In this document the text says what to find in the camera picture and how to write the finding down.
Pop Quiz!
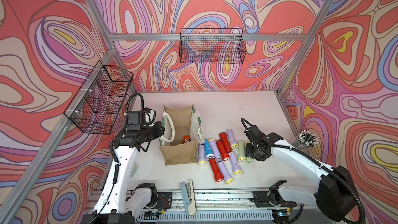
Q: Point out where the light green flashlight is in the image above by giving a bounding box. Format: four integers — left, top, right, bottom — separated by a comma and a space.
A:
245, 141, 253, 163
238, 141, 247, 162

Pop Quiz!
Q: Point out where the burlap tote bag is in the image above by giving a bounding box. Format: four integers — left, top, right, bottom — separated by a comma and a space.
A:
159, 105, 205, 166

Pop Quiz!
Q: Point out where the red flashlight with logo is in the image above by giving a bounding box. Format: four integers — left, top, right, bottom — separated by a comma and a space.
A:
183, 135, 191, 143

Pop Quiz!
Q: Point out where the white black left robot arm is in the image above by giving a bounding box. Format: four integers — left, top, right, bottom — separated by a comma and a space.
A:
80, 121, 164, 224

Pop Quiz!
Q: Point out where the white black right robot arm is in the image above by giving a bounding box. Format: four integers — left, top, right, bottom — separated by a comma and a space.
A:
241, 118, 366, 224

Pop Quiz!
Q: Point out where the purple flashlight top right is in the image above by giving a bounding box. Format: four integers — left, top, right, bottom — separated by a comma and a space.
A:
227, 129, 238, 149

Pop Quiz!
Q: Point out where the purple flashlight lower right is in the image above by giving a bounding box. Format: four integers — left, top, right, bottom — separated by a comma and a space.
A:
229, 151, 242, 175

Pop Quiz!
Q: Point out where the red flashlight top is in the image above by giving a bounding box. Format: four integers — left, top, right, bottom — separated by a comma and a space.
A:
219, 132, 232, 153

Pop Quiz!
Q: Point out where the red flashlight middle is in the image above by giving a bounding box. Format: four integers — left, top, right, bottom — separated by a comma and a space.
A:
216, 140, 230, 161

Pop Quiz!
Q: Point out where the long purple flashlight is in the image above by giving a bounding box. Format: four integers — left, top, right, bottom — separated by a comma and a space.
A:
209, 139, 234, 184

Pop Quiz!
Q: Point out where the metal cup of pencils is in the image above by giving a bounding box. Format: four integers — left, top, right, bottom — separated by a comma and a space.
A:
291, 130, 320, 150

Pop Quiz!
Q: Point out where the red flashlight bottom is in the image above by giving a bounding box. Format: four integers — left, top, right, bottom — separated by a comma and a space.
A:
209, 158, 224, 182

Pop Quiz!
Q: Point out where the blue flashlight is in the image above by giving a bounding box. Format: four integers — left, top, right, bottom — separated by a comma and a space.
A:
204, 139, 215, 160

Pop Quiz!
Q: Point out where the purple flashlight far left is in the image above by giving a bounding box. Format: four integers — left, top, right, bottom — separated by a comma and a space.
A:
198, 143, 206, 166

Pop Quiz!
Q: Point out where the blue beige stapler tool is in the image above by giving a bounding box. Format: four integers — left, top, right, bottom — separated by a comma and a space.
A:
180, 179, 197, 216

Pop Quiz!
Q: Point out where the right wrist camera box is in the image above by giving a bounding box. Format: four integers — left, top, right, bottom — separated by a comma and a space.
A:
245, 125, 265, 145

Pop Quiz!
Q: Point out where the black wire basket left wall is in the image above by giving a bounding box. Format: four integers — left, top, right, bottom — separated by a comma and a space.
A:
64, 61, 134, 134

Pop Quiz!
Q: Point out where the black wire basket wall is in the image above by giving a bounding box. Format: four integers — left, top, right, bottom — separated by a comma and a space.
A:
179, 27, 247, 64
64, 61, 134, 134

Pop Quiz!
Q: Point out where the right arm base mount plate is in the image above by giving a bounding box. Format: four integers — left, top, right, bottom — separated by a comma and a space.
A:
249, 191, 297, 208

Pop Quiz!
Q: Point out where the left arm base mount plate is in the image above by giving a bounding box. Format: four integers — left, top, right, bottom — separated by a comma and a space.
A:
150, 191, 173, 211

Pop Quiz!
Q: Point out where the black wire basket back wall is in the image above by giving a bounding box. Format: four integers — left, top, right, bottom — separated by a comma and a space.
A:
179, 27, 247, 64

